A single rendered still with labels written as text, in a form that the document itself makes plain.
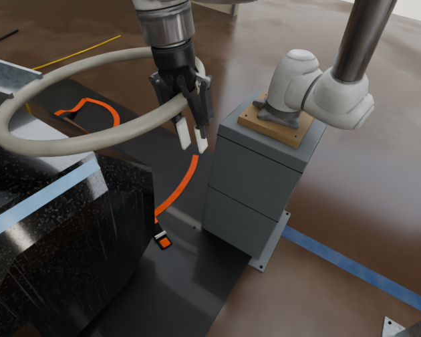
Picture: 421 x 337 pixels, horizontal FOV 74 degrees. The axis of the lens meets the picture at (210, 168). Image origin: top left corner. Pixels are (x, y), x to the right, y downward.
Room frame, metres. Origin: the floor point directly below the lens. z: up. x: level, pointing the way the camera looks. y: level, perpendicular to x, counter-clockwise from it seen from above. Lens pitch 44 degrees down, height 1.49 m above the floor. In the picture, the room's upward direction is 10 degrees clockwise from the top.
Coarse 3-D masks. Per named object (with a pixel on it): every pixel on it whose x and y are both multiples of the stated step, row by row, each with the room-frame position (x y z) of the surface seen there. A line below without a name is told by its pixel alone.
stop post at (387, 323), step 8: (384, 320) 0.62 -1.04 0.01; (392, 320) 0.63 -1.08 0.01; (384, 328) 0.58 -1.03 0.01; (392, 328) 0.59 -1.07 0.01; (400, 328) 0.59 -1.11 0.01; (408, 328) 0.56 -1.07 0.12; (416, 328) 0.54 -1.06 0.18; (384, 336) 0.54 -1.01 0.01; (392, 336) 0.55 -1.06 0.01; (400, 336) 0.54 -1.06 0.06; (408, 336) 0.52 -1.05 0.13; (416, 336) 0.50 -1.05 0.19
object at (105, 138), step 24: (144, 48) 0.80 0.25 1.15; (72, 72) 0.72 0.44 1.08; (24, 96) 0.57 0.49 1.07; (0, 120) 0.44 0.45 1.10; (144, 120) 0.40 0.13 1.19; (0, 144) 0.36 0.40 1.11; (24, 144) 0.35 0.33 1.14; (48, 144) 0.34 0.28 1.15; (72, 144) 0.34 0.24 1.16; (96, 144) 0.35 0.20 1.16
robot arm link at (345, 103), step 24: (360, 0) 0.87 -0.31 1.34; (384, 0) 0.84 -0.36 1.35; (360, 24) 0.86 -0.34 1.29; (384, 24) 0.87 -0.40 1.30; (360, 48) 0.87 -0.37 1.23; (336, 72) 0.92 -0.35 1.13; (360, 72) 0.89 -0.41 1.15; (312, 96) 0.96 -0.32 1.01; (336, 96) 0.89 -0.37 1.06; (360, 96) 0.89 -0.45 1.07; (336, 120) 0.89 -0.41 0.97; (360, 120) 0.87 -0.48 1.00
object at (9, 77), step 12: (0, 60) 0.66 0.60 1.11; (0, 72) 0.66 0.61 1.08; (12, 72) 0.65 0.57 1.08; (24, 72) 0.65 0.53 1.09; (36, 72) 0.65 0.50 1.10; (0, 84) 0.62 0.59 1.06; (12, 84) 0.63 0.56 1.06; (24, 84) 0.65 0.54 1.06; (0, 96) 0.54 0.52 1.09; (12, 96) 0.54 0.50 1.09
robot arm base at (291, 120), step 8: (256, 104) 1.11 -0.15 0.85; (264, 104) 1.09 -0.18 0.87; (264, 112) 1.05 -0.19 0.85; (272, 112) 1.04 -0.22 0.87; (280, 112) 1.02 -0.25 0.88; (288, 112) 1.02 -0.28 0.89; (296, 112) 1.04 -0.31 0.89; (272, 120) 1.02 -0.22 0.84; (280, 120) 1.02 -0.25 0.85; (288, 120) 1.02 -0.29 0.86; (296, 120) 1.03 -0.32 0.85; (296, 128) 0.99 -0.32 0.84
